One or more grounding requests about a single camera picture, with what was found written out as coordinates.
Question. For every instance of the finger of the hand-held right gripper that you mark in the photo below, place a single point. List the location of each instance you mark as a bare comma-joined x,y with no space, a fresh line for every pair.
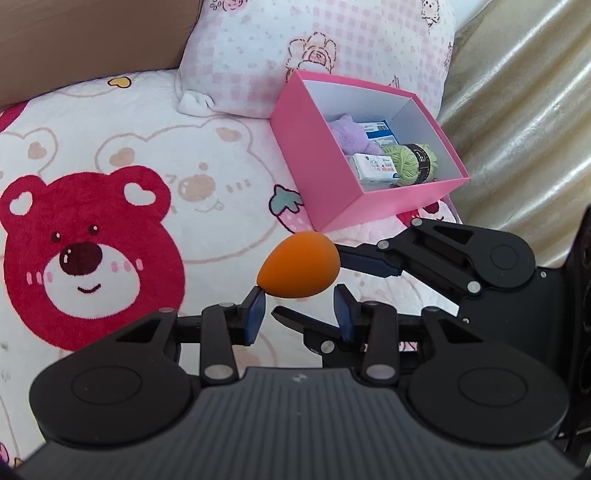
318,339
369,261

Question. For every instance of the purple plush toy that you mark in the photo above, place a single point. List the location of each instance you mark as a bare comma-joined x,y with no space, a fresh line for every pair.
348,136

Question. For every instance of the orange makeup sponge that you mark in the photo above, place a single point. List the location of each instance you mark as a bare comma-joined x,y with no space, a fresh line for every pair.
300,265

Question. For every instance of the printed bear blanket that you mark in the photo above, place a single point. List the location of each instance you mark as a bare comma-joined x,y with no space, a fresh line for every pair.
138,138

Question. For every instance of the blue twin packet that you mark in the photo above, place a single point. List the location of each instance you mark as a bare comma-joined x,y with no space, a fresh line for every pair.
381,131

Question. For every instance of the white medicine box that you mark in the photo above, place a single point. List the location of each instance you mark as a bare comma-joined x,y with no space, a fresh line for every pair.
374,168

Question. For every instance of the pink cardboard box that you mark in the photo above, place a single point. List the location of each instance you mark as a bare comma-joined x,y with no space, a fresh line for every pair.
304,152

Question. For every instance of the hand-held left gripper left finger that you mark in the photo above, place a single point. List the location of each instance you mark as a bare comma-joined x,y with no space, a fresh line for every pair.
256,318

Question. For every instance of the brown pillow with cloud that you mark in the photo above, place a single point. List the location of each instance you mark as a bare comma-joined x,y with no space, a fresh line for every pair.
92,37

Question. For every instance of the pink checked pillow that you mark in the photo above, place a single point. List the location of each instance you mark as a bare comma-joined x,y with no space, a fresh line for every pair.
254,55

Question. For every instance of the gold curtain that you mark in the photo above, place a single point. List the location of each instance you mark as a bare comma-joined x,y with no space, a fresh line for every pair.
521,115

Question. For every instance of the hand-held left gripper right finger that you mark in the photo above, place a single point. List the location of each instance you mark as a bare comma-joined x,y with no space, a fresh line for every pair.
344,314

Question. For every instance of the green yarn ball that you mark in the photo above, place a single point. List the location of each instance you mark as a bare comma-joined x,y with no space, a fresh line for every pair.
406,161

